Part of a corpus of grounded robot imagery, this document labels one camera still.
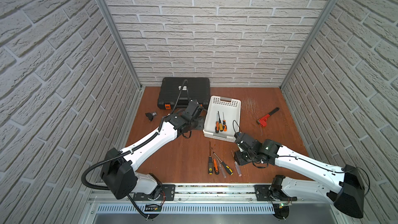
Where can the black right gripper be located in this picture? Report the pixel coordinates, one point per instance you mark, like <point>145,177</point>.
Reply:
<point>238,157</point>

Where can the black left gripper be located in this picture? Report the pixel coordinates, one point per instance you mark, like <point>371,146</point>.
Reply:
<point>202,119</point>

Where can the clear handle tester screwdriver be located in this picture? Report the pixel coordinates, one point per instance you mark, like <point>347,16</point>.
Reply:
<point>236,164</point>

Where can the orange black screwdriver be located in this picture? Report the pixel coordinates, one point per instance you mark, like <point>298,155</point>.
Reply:
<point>217,129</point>
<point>224,124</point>

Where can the clear handle small screwdriver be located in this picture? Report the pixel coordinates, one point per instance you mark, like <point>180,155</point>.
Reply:
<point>221,169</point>

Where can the black yellow long screwdriver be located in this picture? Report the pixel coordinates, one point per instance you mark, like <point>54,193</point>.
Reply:
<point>210,162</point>

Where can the yellow handle screwdriver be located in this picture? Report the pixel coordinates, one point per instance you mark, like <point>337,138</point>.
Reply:
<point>220,125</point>

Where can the orange handle screwdriver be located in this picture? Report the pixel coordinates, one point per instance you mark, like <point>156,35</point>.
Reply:
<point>216,170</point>

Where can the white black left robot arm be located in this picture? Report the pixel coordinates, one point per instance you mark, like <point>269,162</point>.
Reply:
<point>119,168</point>

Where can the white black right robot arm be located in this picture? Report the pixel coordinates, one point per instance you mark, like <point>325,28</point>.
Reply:
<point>343,188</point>

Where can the white perforated plastic bin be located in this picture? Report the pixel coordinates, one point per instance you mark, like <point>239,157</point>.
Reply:
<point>222,118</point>

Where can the black plastic tool case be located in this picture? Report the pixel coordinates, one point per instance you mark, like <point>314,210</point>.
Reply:
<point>180,91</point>

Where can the small black loose part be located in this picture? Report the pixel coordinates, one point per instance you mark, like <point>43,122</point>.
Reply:
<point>150,115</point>

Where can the red pipe wrench black handle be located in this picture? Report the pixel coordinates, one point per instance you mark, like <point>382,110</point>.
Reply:
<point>263,120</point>

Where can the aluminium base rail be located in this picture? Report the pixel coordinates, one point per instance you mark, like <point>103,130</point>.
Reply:
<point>201,199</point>

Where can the aluminium corner post left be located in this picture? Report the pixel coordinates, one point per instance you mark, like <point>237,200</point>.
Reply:
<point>118,40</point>

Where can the aluminium corner post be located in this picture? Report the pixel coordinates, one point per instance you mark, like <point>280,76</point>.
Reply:
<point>118,40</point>
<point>330,4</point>

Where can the aluminium corner post right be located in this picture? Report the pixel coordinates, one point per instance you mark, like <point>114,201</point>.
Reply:
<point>330,4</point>

